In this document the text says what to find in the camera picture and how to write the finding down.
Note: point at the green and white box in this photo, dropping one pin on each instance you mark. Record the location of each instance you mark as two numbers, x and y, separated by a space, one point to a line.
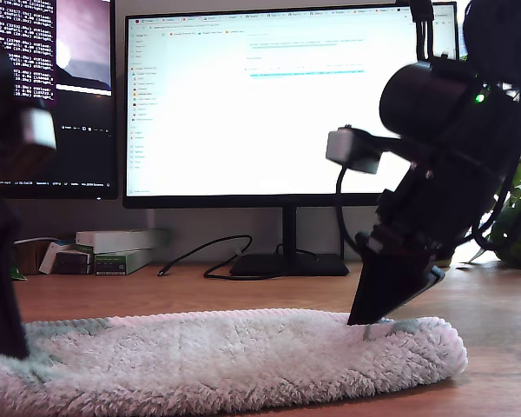
110 265

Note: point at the white pink fluffy tea towel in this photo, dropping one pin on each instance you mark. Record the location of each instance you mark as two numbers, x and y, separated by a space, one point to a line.
221 360

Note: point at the small white tilted box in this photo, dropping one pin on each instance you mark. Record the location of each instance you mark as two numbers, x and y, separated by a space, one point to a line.
48 260

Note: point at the small wooden block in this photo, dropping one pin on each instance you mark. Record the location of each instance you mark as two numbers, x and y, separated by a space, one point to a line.
30 260

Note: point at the small dark purple box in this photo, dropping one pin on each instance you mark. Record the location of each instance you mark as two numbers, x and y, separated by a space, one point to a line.
71 263

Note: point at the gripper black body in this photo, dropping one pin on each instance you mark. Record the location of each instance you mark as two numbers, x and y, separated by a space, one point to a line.
430 221

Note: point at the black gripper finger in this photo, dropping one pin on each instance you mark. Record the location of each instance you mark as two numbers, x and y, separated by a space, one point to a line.
386 282
0 282
425 284

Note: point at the black headphones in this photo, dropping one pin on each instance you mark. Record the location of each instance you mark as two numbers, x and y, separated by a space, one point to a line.
422 26

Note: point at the flat white box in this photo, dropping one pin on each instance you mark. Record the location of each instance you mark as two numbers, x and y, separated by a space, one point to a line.
121 242

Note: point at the dark monitor with terminal windows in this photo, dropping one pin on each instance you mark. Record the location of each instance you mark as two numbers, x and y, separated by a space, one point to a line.
82 152

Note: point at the large monitor with white screen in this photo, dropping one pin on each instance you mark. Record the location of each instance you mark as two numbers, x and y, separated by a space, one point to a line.
243 130

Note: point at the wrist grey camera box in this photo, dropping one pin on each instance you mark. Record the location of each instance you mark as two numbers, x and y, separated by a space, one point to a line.
351 150
39 128

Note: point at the green plastic bag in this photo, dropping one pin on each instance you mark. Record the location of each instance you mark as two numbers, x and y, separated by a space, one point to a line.
19 274

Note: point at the green leafy houseplant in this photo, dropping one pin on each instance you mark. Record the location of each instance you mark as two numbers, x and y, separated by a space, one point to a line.
519 234

